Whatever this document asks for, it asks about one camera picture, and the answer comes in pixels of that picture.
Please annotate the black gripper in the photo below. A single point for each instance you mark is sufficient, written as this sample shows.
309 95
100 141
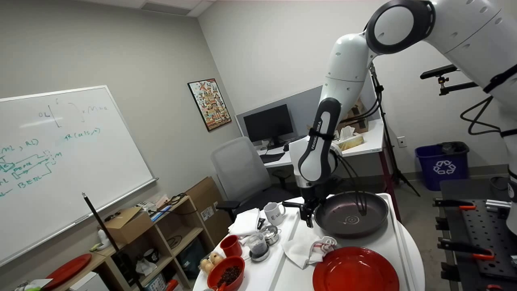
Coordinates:
310 199

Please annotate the white towel with red stripes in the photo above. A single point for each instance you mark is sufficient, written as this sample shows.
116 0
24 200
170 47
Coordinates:
299 247

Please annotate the black frying pan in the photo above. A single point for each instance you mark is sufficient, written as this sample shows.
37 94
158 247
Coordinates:
349 215

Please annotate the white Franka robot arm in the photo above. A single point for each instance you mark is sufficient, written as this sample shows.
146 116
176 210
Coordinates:
469 26

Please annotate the small silver metal pot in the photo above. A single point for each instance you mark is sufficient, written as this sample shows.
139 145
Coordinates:
259 247

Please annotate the white square tray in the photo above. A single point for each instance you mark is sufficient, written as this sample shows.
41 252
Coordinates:
293 276

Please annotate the black keyboard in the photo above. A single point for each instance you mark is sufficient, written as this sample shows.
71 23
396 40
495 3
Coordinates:
272 157

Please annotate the red plate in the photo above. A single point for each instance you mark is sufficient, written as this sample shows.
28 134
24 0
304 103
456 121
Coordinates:
356 272

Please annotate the red mug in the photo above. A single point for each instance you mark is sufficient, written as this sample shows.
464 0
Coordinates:
231 246

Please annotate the grey office chair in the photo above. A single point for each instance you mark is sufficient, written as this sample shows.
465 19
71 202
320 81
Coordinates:
236 166

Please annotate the cardboard boxes stack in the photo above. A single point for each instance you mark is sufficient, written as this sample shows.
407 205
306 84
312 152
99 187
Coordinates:
352 141

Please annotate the red bowl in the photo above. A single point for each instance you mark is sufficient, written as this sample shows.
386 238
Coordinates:
226 275

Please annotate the black tripod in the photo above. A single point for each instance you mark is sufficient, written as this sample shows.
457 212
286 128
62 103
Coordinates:
388 155

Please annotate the black computer monitor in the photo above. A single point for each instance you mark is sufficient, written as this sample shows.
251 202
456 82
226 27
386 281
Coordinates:
267 123

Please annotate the beige eggs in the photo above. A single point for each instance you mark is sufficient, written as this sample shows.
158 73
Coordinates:
210 262

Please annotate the dark storage bin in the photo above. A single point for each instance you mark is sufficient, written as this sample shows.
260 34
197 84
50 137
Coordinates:
192 259

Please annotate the wooden shelf unit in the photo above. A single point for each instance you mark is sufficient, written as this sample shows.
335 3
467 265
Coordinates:
171 234

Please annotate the blue recycling bin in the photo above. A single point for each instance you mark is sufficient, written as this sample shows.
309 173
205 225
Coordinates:
441 166

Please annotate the black orange clamp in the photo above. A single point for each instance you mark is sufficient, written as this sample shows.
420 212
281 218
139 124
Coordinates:
453 204
462 247

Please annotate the framed colourful poster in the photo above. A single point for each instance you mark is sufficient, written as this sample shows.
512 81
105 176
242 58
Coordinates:
210 103

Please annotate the red white small box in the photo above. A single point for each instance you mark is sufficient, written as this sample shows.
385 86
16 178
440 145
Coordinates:
171 284

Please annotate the stack of books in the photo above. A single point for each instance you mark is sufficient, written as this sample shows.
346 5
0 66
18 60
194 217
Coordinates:
155 204

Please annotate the black robot workbench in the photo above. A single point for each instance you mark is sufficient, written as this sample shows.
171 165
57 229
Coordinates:
485 226

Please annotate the brown cardboard box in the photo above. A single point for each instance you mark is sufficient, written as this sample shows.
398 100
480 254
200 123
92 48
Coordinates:
126 226

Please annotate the thin black pole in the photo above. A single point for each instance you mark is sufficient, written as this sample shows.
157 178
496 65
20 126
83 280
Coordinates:
105 231

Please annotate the red round tray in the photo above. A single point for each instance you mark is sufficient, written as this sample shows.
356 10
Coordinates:
68 270

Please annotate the round white pedestal table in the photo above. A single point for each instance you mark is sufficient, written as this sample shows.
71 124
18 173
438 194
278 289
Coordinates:
252 276

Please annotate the black camera on mount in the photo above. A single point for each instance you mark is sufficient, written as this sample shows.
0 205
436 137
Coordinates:
436 71

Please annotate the wall whiteboard with writing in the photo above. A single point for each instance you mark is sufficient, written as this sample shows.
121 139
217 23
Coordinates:
70 162

